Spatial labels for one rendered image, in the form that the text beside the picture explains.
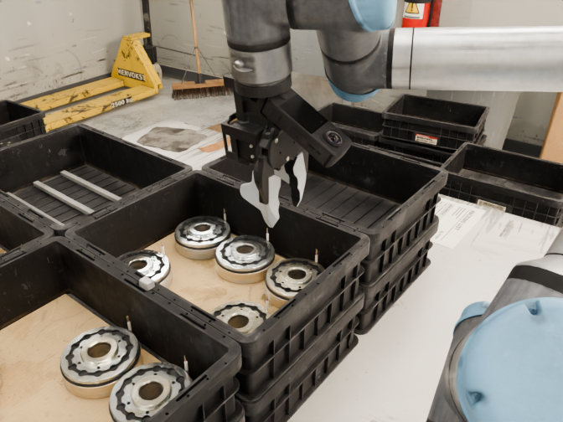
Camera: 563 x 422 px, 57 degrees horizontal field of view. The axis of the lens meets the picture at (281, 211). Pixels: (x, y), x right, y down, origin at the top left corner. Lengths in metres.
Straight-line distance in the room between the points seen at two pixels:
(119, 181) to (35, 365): 0.56
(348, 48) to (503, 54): 0.18
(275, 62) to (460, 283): 0.70
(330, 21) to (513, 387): 0.39
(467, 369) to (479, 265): 0.82
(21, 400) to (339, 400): 0.46
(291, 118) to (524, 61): 0.27
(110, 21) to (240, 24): 4.29
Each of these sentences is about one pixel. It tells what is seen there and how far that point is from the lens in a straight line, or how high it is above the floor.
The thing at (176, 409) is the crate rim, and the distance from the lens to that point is 0.59.
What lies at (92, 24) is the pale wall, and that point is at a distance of 4.77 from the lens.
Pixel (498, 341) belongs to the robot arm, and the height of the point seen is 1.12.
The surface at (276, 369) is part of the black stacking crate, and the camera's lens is 0.75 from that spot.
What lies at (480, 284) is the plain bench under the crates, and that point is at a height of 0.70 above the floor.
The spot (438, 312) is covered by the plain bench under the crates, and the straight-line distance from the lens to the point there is 1.07.
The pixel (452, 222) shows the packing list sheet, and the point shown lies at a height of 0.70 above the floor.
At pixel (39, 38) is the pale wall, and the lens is 4.51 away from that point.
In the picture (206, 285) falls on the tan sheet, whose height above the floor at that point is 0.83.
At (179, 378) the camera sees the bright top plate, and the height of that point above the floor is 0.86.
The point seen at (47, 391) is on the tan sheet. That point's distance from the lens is 0.79.
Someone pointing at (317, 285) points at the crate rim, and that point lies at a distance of 0.73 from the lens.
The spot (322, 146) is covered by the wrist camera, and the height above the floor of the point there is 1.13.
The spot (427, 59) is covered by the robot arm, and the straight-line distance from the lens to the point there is 0.67.
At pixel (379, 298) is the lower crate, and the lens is 0.98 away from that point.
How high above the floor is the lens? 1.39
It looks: 31 degrees down
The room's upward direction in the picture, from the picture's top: straight up
